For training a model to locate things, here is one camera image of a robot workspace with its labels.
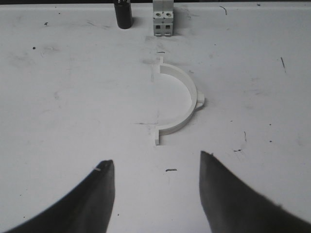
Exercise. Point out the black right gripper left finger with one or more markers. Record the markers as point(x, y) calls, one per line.
point(85, 209)

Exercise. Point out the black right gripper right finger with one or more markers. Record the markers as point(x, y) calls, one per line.
point(231, 206)

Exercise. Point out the dark brown cylinder capacitor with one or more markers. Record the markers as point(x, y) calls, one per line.
point(123, 13)

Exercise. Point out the white circuit breaker red switch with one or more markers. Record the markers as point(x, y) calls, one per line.
point(163, 18)

